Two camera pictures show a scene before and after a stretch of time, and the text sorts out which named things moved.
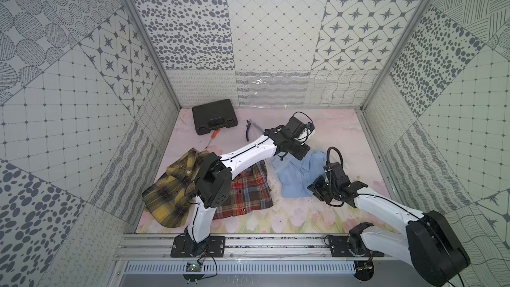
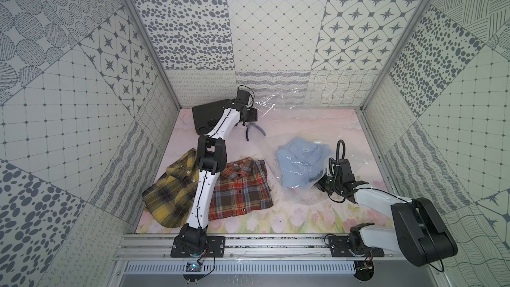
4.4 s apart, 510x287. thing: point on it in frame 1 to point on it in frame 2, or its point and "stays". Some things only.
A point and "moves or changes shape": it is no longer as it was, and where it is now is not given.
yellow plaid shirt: x=171 y=195 stays
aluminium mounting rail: x=238 y=247 stays
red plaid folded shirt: x=250 y=191 stays
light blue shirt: x=296 y=175 moves or changes shape
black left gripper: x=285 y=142 to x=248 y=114
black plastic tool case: x=210 y=117 stays
